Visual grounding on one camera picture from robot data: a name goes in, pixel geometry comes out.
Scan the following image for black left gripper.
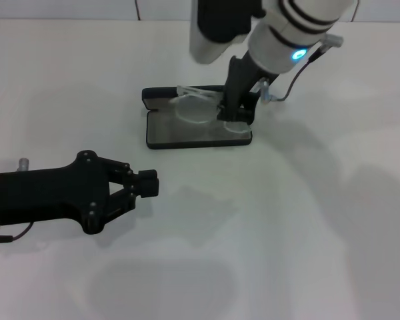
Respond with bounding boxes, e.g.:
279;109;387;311
0;149;160;236

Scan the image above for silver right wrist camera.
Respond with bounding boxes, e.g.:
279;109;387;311
189;0;266;65

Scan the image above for gray right arm cable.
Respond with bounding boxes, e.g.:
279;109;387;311
271;33;344;103

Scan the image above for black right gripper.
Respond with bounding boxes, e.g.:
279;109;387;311
215;55;283;126

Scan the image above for black glasses case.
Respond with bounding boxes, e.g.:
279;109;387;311
141;85;257;150

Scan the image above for gray left arm cable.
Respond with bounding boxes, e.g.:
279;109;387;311
0;222;35;245

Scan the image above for gray arm cable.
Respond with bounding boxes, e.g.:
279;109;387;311
271;33;344;103
0;222;35;245

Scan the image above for clear plastic glasses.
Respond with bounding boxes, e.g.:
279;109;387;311
168;85;253;136

